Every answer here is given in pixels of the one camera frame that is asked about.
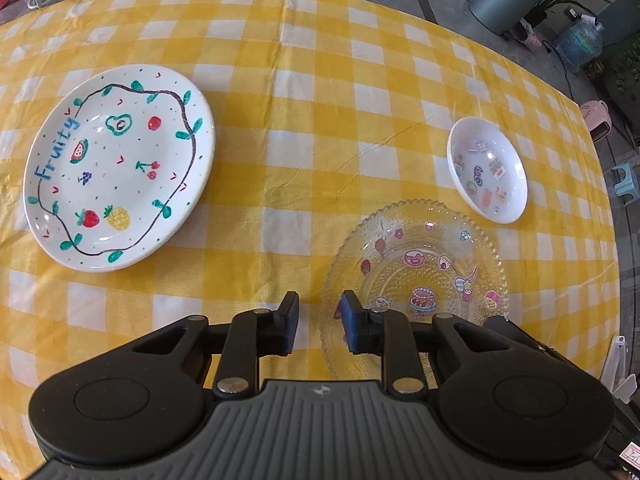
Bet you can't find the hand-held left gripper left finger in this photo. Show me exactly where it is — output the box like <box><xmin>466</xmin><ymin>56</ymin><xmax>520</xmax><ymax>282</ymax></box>
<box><xmin>127</xmin><ymin>291</ymin><xmax>301</xmax><ymax>395</ymax></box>

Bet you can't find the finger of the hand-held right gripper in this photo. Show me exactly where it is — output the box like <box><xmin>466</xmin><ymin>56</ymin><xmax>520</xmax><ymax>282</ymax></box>
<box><xmin>484</xmin><ymin>315</ymin><xmax>571</xmax><ymax>364</ymax></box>

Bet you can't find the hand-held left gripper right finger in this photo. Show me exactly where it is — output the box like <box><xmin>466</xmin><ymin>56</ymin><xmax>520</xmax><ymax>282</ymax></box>
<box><xmin>339</xmin><ymin>290</ymin><xmax>531</xmax><ymax>395</ymax></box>

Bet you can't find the clear glass sticker plate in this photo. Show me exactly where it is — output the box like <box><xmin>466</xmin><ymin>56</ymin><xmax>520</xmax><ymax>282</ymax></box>
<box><xmin>320</xmin><ymin>200</ymin><xmax>509</xmax><ymax>381</ymax></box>

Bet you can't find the small white sticker plate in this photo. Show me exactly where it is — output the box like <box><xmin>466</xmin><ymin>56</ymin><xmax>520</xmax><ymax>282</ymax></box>
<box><xmin>446</xmin><ymin>116</ymin><xmax>528</xmax><ymax>224</ymax></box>

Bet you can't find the white fruit-painted plate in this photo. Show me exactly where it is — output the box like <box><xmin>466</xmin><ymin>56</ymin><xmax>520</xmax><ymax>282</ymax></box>
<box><xmin>23</xmin><ymin>63</ymin><xmax>216</xmax><ymax>273</ymax></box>

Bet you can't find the light blue plastic stool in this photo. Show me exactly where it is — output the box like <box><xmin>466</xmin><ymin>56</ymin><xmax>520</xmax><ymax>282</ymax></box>
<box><xmin>611</xmin><ymin>162</ymin><xmax>640</xmax><ymax>203</ymax></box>

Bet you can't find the pink space heater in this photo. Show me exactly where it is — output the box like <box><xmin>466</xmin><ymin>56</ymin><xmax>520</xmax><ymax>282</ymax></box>
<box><xmin>579</xmin><ymin>100</ymin><xmax>613</xmax><ymax>143</ymax></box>

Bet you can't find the yellow checked tablecloth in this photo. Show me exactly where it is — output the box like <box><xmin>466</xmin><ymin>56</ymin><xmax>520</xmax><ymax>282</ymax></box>
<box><xmin>0</xmin><ymin>0</ymin><xmax>618</xmax><ymax>461</ymax></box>

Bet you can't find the blue water bottle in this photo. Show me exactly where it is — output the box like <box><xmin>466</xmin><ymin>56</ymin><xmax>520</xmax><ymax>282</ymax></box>
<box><xmin>555</xmin><ymin>17</ymin><xmax>603</xmax><ymax>72</ymax></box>

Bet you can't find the pink patterned bag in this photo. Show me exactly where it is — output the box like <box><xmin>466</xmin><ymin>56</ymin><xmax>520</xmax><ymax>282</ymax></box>
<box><xmin>512</xmin><ymin>20</ymin><xmax>541</xmax><ymax>50</ymax></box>

